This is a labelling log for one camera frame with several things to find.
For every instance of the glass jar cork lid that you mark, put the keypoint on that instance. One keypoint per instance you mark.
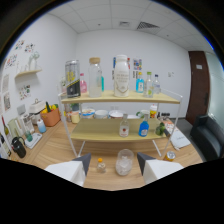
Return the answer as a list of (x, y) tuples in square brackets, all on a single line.
[(95, 80)]

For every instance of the orange basket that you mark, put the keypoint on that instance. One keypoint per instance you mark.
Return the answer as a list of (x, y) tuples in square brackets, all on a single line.
[(50, 117)]

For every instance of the white bowl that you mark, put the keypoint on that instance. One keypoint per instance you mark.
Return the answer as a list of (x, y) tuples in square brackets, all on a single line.
[(116, 114), (101, 114)]

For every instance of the white appliance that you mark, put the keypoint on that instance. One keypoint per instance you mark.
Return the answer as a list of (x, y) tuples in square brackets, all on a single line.
[(36, 106)]

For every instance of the two-tier wood shelf rack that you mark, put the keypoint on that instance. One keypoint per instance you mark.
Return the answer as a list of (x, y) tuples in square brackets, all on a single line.
[(106, 130)]

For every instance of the square ceiling diffuser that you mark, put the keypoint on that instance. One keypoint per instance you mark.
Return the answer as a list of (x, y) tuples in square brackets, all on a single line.
[(124, 24)]

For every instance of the white notebook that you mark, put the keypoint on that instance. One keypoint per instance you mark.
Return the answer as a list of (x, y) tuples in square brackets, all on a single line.
[(180, 138)]

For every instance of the blue liquid bottle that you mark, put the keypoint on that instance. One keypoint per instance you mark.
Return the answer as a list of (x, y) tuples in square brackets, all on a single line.
[(143, 129)]

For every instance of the ceiling air vent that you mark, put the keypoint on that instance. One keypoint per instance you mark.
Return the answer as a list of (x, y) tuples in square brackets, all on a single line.
[(148, 25)]

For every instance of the brown door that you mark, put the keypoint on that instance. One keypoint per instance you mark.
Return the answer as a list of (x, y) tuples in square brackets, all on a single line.
[(197, 86)]

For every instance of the blue rimmed bowl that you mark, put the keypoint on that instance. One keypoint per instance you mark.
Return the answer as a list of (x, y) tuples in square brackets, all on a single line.
[(87, 114)]

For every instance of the clear bottle orange cap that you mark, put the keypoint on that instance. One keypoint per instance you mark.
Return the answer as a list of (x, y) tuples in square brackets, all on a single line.
[(101, 166)]

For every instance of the green cup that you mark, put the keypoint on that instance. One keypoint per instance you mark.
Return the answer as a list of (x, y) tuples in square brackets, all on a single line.
[(28, 136)]

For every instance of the wooden wall shelf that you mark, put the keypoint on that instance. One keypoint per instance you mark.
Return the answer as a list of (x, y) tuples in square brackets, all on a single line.
[(28, 72)]

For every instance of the light blue bottle yellow cap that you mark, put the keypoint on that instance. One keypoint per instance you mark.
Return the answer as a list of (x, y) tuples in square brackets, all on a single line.
[(140, 85)]

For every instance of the white wall switch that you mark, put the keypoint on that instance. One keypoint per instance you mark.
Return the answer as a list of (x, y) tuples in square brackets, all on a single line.
[(171, 74)]

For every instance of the green potted plant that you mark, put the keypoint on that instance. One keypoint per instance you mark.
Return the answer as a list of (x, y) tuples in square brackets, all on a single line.
[(74, 107)]

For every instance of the clear bottle blue cap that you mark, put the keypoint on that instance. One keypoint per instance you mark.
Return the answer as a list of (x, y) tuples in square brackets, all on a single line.
[(156, 86)]

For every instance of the clear bottle green cap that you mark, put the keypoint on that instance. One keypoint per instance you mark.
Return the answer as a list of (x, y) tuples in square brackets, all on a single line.
[(149, 86)]

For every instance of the white tray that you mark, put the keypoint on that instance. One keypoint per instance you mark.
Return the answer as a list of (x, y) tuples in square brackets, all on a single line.
[(34, 141)]

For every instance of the blue yellow wall poster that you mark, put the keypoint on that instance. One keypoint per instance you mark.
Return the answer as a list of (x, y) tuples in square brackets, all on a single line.
[(114, 66)]

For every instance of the small dark bottle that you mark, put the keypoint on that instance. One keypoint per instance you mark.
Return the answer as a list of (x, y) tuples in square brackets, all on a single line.
[(167, 116), (163, 116), (158, 116)]

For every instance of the large white bottle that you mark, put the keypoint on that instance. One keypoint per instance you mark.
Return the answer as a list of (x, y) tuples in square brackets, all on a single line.
[(121, 78)]

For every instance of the tall black can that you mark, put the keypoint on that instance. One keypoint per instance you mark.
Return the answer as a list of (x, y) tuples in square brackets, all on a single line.
[(72, 80)]

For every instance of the orange printed paper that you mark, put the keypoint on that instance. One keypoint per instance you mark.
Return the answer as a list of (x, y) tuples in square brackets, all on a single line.
[(168, 124)]

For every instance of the dark brown short cylinder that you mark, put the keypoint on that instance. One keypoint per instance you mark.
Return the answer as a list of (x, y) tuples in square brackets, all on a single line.
[(167, 132)]

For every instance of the white figurine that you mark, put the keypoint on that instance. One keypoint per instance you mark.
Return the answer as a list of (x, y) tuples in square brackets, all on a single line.
[(34, 60)]

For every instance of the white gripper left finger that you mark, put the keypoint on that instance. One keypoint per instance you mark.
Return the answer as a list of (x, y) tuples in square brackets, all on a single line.
[(68, 171)]

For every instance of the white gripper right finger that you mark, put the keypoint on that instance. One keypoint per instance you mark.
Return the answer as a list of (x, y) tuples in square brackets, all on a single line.
[(158, 170)]

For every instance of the pink bottle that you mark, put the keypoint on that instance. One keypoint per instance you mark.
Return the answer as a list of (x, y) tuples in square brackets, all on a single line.
[(83, 86)]

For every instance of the teal small bottle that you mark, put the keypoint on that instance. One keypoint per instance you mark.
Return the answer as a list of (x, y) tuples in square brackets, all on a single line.
[(102, 84)]

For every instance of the white jar yellow label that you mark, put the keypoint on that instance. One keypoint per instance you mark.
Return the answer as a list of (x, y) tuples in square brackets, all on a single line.
[(153, 111)]

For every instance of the clear bottle red label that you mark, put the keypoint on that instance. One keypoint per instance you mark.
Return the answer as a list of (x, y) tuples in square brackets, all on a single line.
[(124, 129)]

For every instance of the colourful wall poster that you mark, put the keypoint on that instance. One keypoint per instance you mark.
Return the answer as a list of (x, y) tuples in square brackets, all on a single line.
[(137, 64)]

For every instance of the light blue container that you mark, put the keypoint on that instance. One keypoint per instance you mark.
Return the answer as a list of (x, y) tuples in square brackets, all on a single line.
[(41, 126)]

